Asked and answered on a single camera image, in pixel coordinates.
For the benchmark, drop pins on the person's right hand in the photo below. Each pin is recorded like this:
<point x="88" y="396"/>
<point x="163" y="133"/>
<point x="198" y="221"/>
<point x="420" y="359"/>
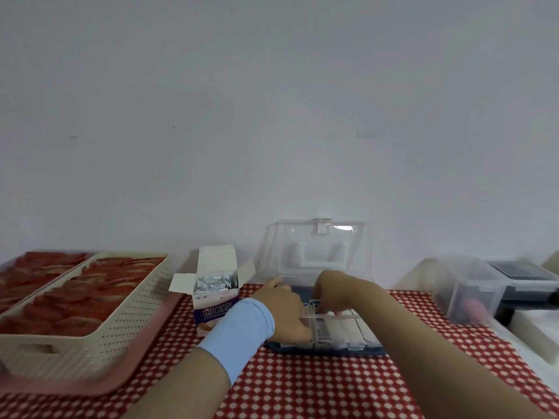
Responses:
<point x="336" y="292"/>

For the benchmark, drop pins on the person's left hand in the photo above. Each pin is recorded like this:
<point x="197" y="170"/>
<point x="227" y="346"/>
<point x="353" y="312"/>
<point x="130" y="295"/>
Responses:
<point x="284" y="314"/>

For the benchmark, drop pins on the row of bandage stacks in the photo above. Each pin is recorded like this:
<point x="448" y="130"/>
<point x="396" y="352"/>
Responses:
<point x="349" y="333"/>

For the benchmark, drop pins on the clear storage box blue base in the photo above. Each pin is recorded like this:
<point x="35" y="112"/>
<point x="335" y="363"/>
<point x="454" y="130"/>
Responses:
<point x="323" y="244"/>

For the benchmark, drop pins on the pile of bandage strips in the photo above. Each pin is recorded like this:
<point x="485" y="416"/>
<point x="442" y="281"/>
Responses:
<point x="216" y="283"/>

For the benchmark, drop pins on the blue white cardboard box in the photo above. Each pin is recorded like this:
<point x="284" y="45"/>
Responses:
<point x="216" y="257"/>

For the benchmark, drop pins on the person's right forearm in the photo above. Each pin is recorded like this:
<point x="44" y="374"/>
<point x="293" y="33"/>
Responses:
<point x="436" y="357"/>

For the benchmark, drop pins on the person's left forearm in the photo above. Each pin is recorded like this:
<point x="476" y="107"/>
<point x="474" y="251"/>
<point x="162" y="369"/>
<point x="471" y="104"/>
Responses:
<point x="183" y="388"/>

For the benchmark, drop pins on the light blue wristband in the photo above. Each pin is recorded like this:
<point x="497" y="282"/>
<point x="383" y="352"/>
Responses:
<point x="238" y="336"/>

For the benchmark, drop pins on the red white checked tablecloth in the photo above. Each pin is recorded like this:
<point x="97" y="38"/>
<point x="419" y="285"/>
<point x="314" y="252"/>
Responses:
<point x="314" y="384"/>

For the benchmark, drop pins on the clear plastic container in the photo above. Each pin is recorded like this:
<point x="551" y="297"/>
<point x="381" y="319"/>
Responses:
<point x="467" y="288"/>

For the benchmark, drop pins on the pink plastic tray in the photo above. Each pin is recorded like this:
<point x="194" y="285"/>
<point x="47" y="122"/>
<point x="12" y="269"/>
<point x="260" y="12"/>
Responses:
<point x="144" y="344"/>

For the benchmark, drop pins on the cream perforated plastic basket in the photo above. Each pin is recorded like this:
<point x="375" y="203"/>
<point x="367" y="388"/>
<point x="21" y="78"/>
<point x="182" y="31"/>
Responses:
<point x="109" y="344"/>

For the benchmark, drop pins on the black flat object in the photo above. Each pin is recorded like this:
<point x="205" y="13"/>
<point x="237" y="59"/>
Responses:
<point x="524" y="274"/>

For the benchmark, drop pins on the pile of red packets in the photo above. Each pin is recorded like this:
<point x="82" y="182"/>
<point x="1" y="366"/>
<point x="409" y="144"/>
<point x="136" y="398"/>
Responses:
<point x="35" y="270"/>
<point x="83" y="296"/>

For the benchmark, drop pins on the beige round object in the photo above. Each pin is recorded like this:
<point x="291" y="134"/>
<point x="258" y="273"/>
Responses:
<point x="552" y="262"/>

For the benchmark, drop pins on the pink perforated plastic basket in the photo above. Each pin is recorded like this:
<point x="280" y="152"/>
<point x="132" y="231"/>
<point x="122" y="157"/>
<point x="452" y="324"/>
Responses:
<point x="8" y="309"/>

